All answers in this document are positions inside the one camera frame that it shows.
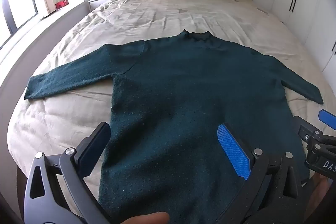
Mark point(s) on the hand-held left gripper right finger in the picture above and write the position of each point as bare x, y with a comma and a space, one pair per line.
232, 151

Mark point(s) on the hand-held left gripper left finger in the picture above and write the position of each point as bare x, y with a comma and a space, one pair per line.
95, 144

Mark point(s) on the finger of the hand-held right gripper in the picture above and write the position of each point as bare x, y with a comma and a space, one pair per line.
304, 128
326, 119

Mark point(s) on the dark green knitted sweater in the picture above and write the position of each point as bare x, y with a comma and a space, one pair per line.
183, 95

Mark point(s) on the person's right hand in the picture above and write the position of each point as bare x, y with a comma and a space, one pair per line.
320, 195

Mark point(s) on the person's left hand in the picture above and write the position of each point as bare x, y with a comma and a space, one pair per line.
147, 218

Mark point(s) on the white nightstand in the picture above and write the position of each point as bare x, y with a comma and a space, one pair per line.
97, 2

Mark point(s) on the red container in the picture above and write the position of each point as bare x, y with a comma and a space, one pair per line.
61, 5

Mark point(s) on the bed with beige sheet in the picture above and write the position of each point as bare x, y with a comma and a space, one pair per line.
183, 14

